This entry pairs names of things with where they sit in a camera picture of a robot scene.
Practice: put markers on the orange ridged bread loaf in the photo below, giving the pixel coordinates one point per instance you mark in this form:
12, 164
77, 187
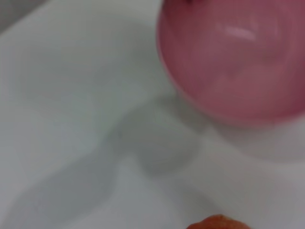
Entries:
214, 223

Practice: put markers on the pink plastic bowl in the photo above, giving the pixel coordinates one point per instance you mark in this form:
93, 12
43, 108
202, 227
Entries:
238, 71

